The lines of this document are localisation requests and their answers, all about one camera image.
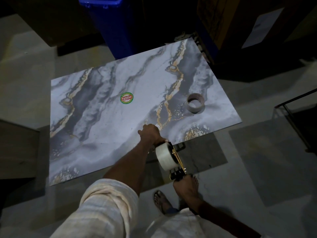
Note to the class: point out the person's right hand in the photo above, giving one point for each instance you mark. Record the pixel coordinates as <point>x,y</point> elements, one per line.
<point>186,189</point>

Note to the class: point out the person's left hand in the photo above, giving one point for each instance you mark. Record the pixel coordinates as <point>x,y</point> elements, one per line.
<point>149,135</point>

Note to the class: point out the person's left thumb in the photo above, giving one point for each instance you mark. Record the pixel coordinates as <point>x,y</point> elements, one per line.
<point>164,141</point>

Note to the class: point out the person's right fingers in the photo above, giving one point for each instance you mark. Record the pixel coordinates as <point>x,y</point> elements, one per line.
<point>186,179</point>

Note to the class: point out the black tape dispenser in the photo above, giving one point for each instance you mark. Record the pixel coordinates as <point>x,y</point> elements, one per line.
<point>178,161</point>

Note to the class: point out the person's left forearm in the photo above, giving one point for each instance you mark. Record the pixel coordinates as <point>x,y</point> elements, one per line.
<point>131,164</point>

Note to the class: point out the person's right forearm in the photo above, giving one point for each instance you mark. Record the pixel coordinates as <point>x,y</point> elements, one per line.
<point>223,220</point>

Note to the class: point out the white packing tape roll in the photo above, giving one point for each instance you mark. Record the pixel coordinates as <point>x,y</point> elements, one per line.
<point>164,156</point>

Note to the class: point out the person's sandal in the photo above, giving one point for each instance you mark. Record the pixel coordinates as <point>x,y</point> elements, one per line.
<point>161,201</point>

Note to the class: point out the brown tape roll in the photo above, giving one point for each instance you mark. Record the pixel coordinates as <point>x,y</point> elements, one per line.
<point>195,103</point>

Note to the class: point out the round green red sticker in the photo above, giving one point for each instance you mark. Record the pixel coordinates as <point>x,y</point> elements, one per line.
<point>126,98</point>

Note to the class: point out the person's white shirt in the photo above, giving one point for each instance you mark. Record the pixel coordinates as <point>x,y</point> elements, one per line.
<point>104,210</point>

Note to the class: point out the blue plastic bin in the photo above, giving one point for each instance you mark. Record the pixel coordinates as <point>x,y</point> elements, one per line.
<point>112,24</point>

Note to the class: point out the large cardboard box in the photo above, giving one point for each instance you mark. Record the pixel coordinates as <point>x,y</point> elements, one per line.
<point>230,24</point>

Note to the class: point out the wooden furniture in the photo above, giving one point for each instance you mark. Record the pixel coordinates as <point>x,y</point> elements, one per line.
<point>17,151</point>

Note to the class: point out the white paper label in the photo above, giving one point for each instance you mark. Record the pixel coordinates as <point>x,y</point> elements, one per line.
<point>262,28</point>

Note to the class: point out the black metal frame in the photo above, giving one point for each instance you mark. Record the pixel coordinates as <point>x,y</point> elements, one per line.
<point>294,116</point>

